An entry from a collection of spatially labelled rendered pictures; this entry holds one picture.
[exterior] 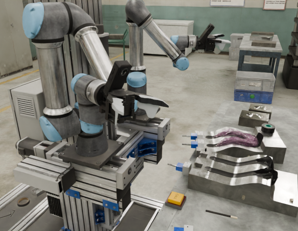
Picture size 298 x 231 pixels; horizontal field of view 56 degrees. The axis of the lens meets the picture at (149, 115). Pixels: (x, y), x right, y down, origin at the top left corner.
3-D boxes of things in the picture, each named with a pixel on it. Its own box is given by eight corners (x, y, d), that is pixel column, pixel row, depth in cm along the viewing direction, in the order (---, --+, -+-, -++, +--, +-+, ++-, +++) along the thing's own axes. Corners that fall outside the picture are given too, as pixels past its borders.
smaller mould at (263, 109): (247, 116, 227) (248, 108, 224) (249, 110, 238) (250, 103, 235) (270, 119, 220) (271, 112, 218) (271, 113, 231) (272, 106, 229)
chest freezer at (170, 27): (192, 53, 840) (194, 20, 803) (186, 58, 774) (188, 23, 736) (144, 50, 888) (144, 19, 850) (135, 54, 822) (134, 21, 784)
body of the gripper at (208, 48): (212, 47, 179) (193, 47, 179) (214, 33, 175) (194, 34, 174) (215, 51, 173) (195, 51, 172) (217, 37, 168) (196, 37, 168)
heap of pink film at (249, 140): (216, 148, 169) (217, 136, 166) (213, 134, 185) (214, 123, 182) (261, 151, 166) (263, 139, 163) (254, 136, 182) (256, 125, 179)
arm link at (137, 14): (135, -7, 144) (195, 63, 160) (135, -7, 154) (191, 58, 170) (119, 9, 147) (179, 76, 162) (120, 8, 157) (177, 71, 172)
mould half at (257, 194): (187, 188, 144) (189, 166, 138) (200, 162, 166) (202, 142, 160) (296, 217, 125) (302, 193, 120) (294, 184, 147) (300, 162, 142)
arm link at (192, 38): (187, 33, 174) (190, 37, 167) (195, 33, 174) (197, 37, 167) (186, 45, 178) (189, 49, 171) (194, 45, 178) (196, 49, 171)
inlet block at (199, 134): (181, 141, 183) (182, 134, 181) (182, 137, 188) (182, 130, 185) (202, 142, 182) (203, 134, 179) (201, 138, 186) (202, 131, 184)
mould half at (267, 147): (195, 158, 169) (197, 142, 165) (194, 137, 193) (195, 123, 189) (283, 163, 164) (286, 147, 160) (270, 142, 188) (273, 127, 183)
